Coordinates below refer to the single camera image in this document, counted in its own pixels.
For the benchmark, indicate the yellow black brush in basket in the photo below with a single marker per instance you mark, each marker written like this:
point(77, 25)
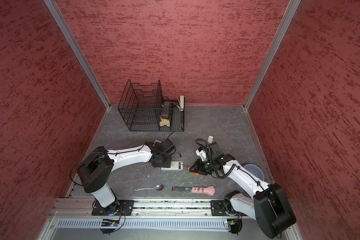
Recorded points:
point(165, 115)

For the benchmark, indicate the wooden sticks in basket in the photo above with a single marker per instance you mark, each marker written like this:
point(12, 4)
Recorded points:
point(181, 102)

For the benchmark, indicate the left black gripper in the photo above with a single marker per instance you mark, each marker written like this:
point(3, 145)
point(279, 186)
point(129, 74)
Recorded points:
point(166, 165)

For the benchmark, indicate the pink cat paw spatula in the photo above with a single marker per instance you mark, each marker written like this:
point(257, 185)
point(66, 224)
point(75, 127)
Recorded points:
point(210, 191)

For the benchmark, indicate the metal spoon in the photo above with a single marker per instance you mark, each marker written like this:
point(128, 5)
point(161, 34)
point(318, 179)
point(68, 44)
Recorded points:
point(158, 188)

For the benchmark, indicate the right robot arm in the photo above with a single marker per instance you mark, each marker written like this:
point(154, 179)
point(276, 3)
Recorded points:
point(266, 203)

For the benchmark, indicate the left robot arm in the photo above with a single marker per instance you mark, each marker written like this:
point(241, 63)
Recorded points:
point(95, 168)

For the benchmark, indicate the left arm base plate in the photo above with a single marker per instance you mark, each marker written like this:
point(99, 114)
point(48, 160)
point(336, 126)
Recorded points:
point(120, 207)

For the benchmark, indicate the black wire basket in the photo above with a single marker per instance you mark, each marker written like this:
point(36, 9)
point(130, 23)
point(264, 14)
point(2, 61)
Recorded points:
point(141, 106)

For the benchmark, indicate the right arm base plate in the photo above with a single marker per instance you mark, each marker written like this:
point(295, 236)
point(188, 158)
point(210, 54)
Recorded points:
point(232, 208)

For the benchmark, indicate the grey white remote control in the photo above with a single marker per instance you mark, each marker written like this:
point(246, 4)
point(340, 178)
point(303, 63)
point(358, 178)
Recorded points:
point(174, 166)

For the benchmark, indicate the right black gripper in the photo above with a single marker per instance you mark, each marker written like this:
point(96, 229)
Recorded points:
point(199, 168)

